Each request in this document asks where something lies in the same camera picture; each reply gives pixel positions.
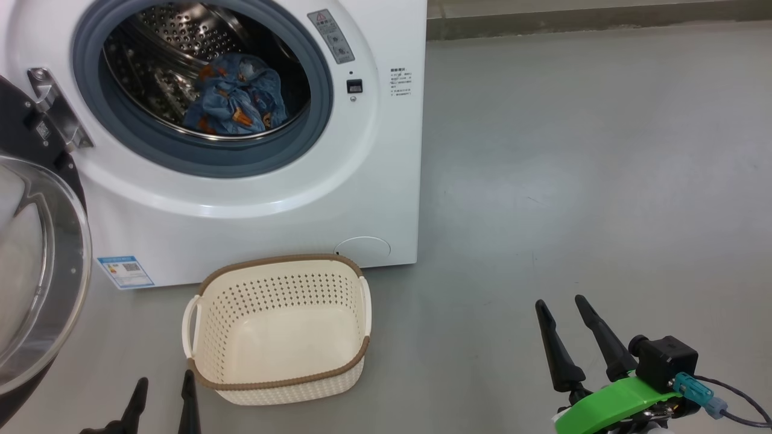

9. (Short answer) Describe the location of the metal door hinge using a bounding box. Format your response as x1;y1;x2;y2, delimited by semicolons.
27;68;94;153

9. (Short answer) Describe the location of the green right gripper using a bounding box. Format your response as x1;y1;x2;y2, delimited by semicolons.
535;294;703;434

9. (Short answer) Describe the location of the grey warning sticker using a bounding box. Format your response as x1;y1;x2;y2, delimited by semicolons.
307;8;356;64

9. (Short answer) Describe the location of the white front-load washing machine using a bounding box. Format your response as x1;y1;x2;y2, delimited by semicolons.
0;0;428;290

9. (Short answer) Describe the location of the black round glass washer door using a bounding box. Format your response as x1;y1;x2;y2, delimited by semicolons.
0;75;93;434

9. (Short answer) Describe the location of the round white filter cover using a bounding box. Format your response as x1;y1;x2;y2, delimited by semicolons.
335;236;391;266

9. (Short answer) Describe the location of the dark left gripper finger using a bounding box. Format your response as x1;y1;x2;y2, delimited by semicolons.
118;377;149;434
177;369;202;434

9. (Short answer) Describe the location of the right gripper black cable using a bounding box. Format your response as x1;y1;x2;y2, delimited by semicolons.
672;372;772;429

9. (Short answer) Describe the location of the small printed text sticker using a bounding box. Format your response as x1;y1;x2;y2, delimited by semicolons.
390;68;414;97

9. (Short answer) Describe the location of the blue energy label sticker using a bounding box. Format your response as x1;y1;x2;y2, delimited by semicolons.
97;256;155;291

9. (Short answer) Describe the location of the cream perforated laundry basket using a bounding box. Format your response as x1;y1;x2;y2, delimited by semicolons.
182;254;372;406

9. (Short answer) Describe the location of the blue monkey print garment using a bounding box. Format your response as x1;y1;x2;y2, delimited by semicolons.
183;72;266;136
208;52;288;127

